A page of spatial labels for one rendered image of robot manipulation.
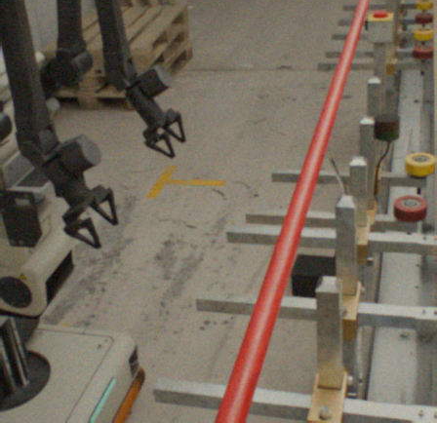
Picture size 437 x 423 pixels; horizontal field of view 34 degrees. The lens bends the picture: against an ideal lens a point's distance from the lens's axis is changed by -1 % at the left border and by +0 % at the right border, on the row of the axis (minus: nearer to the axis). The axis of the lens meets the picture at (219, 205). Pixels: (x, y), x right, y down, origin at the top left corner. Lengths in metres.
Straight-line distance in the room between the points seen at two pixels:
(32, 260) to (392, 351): 0.94
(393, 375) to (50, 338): 1.25
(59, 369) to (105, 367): 0.15
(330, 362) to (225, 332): 1.71
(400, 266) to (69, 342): 1.12
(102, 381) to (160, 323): 0.68
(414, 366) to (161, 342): 1.32
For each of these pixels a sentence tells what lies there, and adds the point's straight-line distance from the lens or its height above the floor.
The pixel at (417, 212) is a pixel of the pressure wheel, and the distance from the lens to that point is 1.76.
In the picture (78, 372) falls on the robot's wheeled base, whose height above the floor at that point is 0.28.
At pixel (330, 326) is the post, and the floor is 1.10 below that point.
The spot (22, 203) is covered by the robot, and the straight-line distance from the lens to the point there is 1.74.
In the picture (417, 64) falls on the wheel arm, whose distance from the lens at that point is 2.95.
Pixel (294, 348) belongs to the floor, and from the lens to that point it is 2.73.
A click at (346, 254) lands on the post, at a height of 1.06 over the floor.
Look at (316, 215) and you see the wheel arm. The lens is 1.82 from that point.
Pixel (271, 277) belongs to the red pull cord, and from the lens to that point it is 0.23.
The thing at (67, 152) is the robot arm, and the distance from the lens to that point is 1.49.
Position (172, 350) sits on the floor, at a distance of 2.77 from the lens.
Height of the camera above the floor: 1.78
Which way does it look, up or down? 29 degrees down
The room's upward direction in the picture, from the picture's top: 6 degrees counter-clockwise
